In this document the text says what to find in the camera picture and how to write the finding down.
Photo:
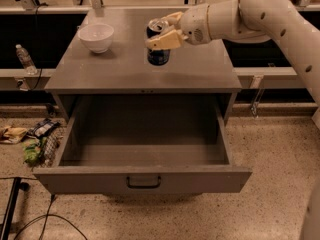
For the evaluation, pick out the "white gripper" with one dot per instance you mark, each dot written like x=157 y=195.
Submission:
x=195 y=24

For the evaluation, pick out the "blue pepsi can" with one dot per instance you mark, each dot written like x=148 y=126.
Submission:
x=157 y=57

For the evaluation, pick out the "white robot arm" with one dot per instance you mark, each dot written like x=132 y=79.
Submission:
x=248 y=21

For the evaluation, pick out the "grey open top drawer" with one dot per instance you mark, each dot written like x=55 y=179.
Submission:
x=103 y=145

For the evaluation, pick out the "grey metal cabinet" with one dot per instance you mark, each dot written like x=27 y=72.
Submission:
x=195 y=80

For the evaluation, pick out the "white ceramic bowl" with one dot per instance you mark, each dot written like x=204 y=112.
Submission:
x=96 y=37

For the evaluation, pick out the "clear plastic water bottle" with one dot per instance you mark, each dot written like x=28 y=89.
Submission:
x=26 y=60

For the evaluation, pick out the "blue white snack bag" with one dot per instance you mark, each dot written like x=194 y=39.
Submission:
x=43 y=128

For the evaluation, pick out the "checkered snack bag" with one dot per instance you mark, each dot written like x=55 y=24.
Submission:
x=53 y=141

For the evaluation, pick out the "green snack bag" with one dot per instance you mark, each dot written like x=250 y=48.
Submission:
x=33 y=150

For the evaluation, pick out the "yellow snack bag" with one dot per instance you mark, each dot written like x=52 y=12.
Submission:
x=12 y=135

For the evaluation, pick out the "black metal stand bar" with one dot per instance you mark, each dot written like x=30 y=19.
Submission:
x=17 y=185

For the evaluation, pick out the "black drawer handle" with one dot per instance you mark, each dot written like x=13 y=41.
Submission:
x=143 y=182

